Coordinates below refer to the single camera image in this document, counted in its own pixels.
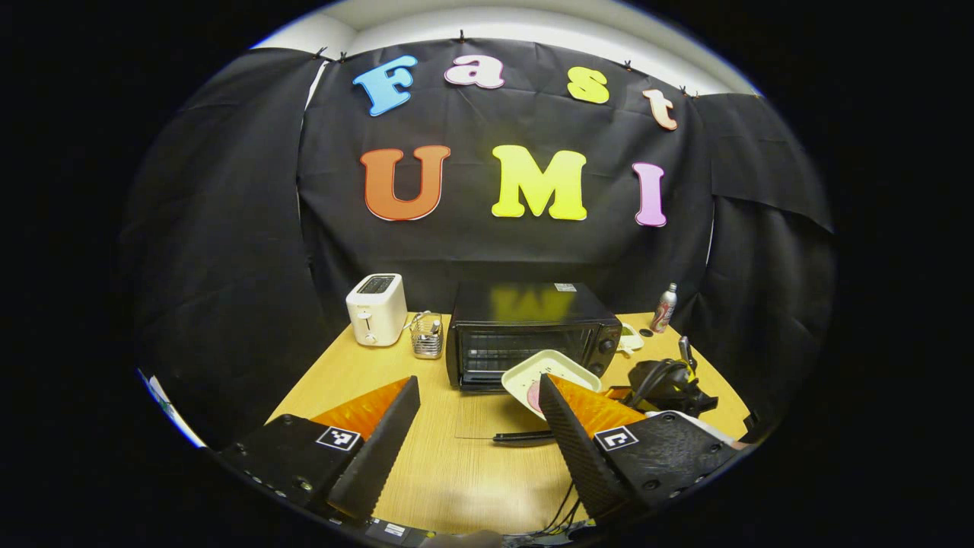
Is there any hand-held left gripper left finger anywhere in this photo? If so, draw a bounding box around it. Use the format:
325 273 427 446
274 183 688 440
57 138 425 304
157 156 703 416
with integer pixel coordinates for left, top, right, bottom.
217 375 422 524

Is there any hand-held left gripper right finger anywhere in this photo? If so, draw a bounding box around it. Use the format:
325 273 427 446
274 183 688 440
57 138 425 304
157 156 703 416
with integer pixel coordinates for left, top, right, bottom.
537 373 740 526

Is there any cream square tray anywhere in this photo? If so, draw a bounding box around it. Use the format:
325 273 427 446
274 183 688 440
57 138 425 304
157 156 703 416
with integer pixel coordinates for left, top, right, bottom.
501 349 603 421

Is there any black electric oven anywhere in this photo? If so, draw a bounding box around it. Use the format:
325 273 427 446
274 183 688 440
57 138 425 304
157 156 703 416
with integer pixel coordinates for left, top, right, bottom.
445 282 623 444

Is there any silver drink bottle red label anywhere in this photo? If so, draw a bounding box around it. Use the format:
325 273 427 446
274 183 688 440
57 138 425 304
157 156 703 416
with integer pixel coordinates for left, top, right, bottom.
650 282 679 334

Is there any white toaster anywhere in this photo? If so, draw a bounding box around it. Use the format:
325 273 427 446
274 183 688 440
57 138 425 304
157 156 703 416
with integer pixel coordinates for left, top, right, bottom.
345 273 409 348

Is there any black backdrop cloth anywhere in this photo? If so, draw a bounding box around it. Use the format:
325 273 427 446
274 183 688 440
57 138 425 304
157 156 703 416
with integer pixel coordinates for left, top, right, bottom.
118 38 838 450

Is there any metal wire basket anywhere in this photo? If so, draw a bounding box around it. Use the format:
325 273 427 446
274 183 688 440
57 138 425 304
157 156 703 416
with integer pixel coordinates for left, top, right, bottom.
409 311 445 360

